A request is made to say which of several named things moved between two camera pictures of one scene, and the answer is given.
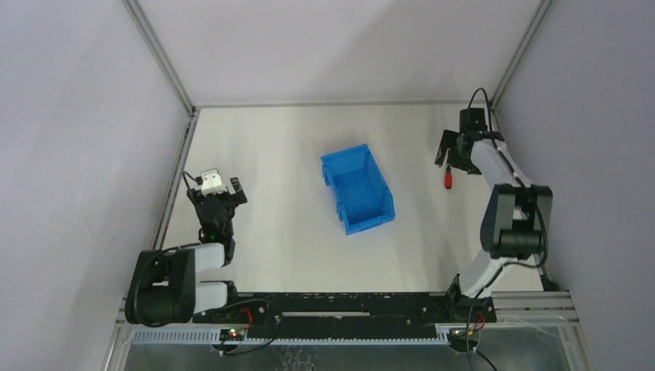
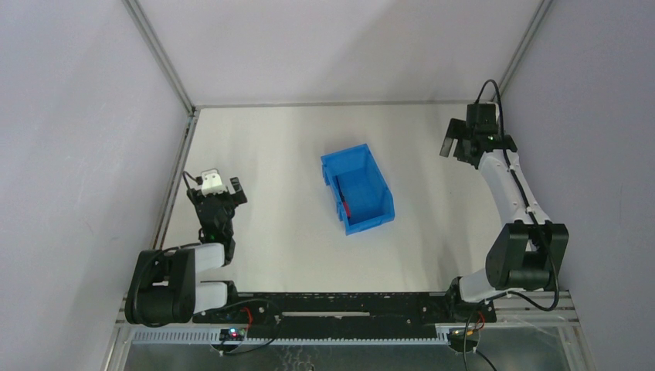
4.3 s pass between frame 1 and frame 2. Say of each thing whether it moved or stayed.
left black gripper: stayed
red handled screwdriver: moved
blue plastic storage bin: stayed
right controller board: stayed
